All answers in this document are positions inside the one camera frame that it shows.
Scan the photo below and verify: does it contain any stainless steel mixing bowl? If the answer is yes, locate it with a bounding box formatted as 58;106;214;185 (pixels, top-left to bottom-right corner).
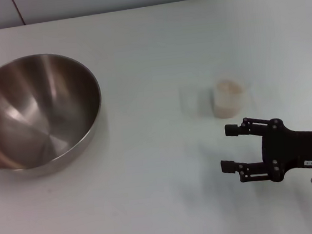
0;47;109;173

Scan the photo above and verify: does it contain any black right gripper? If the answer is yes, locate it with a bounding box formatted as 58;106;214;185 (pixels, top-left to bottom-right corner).
215;110;312;188

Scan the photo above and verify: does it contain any clear plastic measuring cup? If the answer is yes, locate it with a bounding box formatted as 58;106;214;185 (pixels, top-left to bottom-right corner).
210;78;248;121

